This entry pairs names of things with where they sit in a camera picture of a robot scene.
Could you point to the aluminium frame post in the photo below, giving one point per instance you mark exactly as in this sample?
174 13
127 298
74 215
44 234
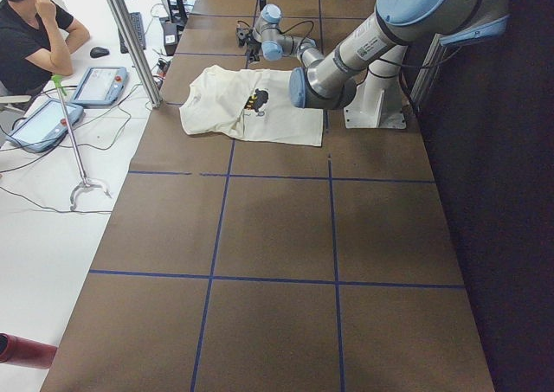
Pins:
121 17

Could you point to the near blue teach pendant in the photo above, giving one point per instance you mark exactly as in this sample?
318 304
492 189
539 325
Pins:
42 130

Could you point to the seated person in black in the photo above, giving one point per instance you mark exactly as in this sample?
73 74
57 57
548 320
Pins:
38 38

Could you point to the black computer mouse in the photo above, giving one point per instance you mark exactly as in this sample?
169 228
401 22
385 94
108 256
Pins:
97 52

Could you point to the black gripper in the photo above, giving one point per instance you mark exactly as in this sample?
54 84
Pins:
253 51

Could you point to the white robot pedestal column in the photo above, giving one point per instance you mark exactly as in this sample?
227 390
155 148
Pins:
378 101

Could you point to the cream long-sleeve cat shirt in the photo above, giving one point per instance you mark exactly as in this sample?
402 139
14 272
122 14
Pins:
249 105

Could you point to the dark box with white label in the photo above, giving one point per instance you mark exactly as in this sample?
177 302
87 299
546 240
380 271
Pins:
171 38

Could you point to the red cylinder bottle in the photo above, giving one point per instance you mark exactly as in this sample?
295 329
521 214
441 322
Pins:
23 352

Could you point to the far blue teach pendant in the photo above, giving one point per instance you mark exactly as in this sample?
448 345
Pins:
100 87

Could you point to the black keyboard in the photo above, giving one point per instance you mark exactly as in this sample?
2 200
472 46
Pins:
138 27

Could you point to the metal reacher grabber stick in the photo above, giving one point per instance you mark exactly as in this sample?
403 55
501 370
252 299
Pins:
87 183

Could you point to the blue teach pendant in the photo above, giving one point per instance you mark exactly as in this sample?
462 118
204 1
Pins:
100 87
42 130

